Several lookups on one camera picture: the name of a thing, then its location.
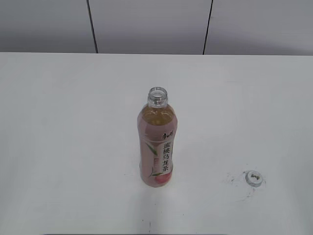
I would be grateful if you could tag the peach oolong tea bottle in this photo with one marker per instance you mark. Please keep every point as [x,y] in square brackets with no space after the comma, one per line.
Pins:
[157,125]

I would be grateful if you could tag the white bottle cap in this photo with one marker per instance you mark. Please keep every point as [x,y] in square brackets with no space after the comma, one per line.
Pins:
[254,178]

